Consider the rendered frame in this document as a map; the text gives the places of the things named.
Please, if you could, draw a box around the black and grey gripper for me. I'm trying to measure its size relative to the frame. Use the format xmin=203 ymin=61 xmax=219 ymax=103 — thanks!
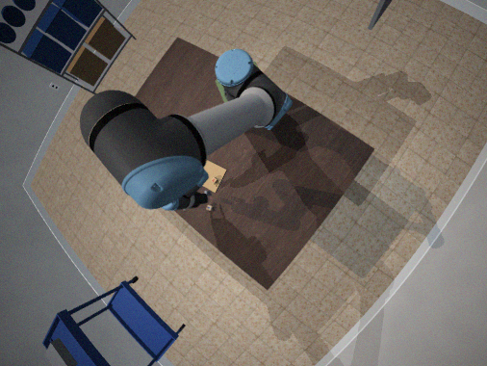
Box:
xmin=184 ymin=191 xmax=212 ymax=211

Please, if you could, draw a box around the tan flat mat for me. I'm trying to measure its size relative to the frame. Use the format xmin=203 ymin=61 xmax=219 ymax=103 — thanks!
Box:
xmin=203 ymin=160 xmax=227 ymax=193

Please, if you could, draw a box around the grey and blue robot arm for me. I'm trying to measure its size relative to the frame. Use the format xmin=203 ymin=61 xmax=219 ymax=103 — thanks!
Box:
xmin=80 ymin=49 xmax=293 ymax=211

